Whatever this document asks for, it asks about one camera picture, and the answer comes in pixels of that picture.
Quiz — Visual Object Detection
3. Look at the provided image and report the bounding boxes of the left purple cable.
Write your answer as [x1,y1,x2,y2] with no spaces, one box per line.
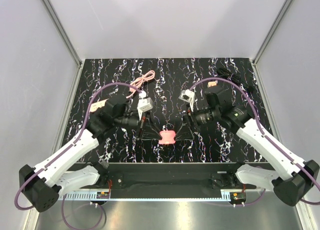
[14,82,146,228]

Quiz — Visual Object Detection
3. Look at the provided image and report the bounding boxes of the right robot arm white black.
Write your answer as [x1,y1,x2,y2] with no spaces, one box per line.
[175,86,320,207]

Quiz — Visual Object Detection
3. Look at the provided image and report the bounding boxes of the black coiled cable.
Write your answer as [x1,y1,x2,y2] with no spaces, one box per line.
[216,66,254,92]

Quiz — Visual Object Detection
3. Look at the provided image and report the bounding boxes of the purple cable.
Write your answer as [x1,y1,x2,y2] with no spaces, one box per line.
[187,77,320,206]
[14,82,146,228]

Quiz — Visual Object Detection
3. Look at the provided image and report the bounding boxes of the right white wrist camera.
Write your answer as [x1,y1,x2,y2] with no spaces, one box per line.
[179,89,195,112]

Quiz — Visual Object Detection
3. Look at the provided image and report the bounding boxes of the pink square charger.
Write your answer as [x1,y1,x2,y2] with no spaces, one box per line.
[158,130,176,145]

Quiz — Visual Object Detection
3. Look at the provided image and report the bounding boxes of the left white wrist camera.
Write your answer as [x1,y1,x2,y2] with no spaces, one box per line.
[137,90,153,120]

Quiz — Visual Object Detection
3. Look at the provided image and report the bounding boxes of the pink coiled cord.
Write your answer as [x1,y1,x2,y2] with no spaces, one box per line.
[125,69,156,100]

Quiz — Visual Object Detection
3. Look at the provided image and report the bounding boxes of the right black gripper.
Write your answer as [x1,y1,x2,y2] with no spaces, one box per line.
[174,103,220,142]

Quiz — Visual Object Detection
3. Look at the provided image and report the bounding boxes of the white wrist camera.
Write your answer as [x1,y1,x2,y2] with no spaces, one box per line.
[179,89,195,112]
[137,90,153,120]

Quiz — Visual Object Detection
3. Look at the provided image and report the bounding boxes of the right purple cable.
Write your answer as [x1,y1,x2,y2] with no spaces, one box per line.
[187,77,320,206]

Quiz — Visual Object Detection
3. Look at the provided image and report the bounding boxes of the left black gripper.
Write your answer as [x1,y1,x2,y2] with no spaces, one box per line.
[114,110,163,140]

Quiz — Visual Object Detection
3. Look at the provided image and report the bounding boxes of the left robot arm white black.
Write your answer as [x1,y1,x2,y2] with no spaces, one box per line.
[19,95,153,213]

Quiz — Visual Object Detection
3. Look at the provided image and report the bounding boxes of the wooden red socket power strip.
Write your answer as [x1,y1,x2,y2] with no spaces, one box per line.
[207,80,218,88]

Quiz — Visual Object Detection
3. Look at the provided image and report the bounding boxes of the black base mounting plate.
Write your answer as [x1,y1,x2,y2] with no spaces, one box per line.
[78,162,257,193]

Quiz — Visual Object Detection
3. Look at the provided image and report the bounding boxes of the grey slotted cable duct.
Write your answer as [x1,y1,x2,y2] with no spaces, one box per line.
[65,191,110,201]

